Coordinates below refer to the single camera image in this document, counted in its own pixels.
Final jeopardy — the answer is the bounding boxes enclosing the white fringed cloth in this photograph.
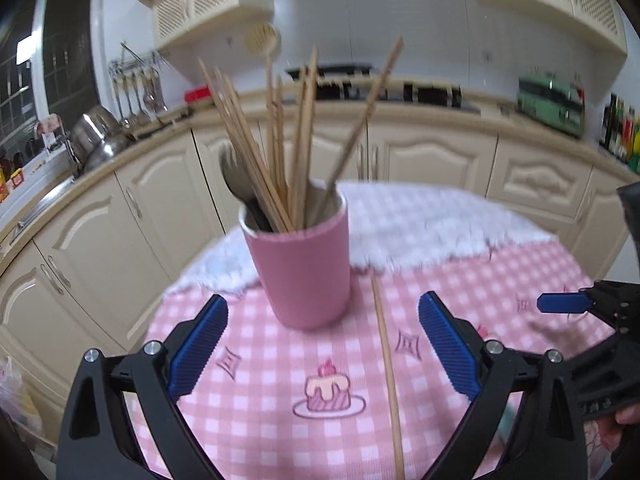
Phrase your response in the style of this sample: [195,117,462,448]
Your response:
[165,181,558,295]

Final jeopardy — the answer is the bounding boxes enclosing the hanging utensil rack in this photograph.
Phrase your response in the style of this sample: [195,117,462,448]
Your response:
[108,41,168,132]

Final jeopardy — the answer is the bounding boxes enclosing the black gas stove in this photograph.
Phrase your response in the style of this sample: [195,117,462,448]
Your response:
[316,78,480,115]

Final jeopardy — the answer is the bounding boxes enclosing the kitchen sink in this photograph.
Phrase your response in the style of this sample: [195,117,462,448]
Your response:
[1,176,76,248]

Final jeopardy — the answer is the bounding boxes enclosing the stainless steel pot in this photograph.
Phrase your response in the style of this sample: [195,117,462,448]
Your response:
[65,105,134,174]

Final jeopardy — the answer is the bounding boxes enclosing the round wall strainer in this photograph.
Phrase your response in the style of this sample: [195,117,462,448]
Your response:
[244,22,281,58]

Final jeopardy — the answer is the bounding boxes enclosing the right hand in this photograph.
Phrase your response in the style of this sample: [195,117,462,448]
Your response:
[597,403,640,453]

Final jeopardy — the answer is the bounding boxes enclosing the red box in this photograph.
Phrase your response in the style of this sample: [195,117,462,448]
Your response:
[183,86,212,104]

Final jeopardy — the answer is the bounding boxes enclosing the pink cup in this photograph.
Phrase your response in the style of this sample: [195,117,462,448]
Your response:
[239,190,350,330]

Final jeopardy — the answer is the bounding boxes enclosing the sauce bottles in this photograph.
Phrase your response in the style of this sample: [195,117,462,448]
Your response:
[599,93,640,174]

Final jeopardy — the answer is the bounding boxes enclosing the green electric cooker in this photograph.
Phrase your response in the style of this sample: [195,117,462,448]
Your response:
[516,74,586,139]

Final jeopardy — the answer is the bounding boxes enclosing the black fork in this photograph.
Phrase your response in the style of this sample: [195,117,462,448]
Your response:
[219,143,273,233]

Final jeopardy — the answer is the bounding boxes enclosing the pink checkered tablecloth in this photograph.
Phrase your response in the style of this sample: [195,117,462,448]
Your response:
[127,249,616,480]

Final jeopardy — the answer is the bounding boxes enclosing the window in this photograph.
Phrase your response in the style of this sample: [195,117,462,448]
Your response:
[1,0,100,165]

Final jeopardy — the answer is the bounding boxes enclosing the plastic bag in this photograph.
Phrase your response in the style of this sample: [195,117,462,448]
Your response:
[0,356,43,437]

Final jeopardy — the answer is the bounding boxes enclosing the cream lower cabinets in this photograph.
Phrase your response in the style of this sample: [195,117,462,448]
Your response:
[1,127,632,396]

